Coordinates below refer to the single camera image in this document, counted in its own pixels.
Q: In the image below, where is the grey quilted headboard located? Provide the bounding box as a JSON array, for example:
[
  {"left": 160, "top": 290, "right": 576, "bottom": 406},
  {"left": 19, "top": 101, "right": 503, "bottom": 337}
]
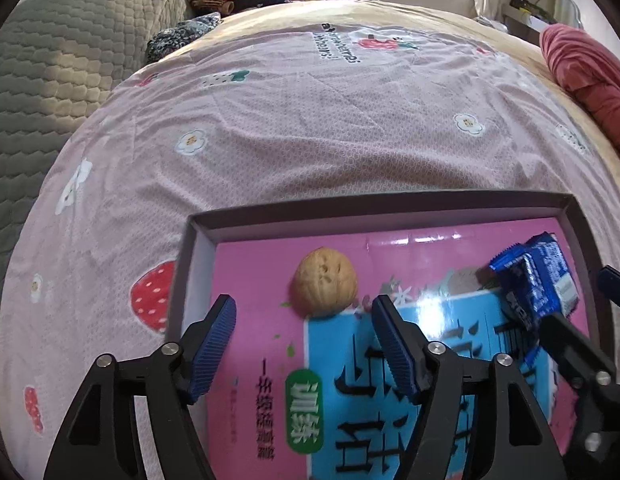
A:
[{"left": 0, "top": 0, "right": 191, "bottom": 441}]

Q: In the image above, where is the white side table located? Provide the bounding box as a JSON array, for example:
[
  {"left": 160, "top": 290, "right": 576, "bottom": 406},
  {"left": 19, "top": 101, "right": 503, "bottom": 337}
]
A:
[{"left": 502, "top": 0, "right": 561, "bottom": 36}]

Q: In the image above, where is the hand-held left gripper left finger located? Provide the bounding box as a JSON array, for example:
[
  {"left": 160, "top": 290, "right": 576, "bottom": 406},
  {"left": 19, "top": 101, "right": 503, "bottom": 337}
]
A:
[{"left": 42, "top": 294, "right": 238, "bottom": 480}]

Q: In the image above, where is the blue snack packet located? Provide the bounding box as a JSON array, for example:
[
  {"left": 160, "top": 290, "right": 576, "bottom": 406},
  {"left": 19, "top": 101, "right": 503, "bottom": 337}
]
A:
[{"left": 488, "top": 231, "right": 578, "bottom": 366}]

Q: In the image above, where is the dark blue patterned cloth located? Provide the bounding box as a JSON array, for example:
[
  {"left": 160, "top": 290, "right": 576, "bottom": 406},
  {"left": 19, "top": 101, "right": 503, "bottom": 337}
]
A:
[{"left": 146, "top": 12, "right": 223, "bottom": 63}]

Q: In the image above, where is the walnut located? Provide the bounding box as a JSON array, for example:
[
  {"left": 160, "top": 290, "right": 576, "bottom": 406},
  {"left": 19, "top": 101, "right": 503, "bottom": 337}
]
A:
[{"left": 291, "top": 246, "right": 359, "bottom": 318}]

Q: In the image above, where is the black green bag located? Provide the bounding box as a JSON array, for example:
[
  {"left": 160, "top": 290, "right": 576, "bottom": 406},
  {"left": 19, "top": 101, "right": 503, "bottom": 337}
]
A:
[{"left": 510, "top": 0, "right": 550, "bottom": 17}]

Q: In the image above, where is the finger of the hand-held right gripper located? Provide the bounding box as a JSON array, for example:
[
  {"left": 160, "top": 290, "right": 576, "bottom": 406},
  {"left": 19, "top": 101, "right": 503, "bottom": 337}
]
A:
[
  {"left": 537, "top": 312, "right": 620, "bottom": 480},
  {"left": 597, "top": 265, "right": 620, "bottom": 313}
]

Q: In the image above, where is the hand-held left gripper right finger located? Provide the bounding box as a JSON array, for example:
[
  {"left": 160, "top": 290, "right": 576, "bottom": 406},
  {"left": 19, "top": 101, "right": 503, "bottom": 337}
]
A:
[{"left": 371, "top": 294, "right": 566, "bottom": 480}]

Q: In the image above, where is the pink quilt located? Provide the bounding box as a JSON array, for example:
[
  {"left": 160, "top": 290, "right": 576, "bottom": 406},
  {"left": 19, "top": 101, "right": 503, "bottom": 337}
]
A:
[{"left": 540, "top": 22, "right": 620, "bottom": 166}]

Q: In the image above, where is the white hose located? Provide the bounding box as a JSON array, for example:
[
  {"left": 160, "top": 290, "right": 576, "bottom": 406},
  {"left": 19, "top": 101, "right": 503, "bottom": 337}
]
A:
[{"left": 540, "top": 0, "right": 585, "bottom": 26}]

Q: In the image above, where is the pink printed bed sheet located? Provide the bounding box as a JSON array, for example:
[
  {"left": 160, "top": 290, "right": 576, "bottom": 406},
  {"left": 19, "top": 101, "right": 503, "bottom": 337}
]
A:
[{"left": 0, "top": 27, "right": 620, "bottom": 480}]

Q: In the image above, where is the purple cardboard box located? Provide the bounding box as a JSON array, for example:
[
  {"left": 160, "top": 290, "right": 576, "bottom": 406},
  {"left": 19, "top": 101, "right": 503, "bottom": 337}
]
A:
[{"left": 165, "top": 191, "right": 616, "bottom": 480}]

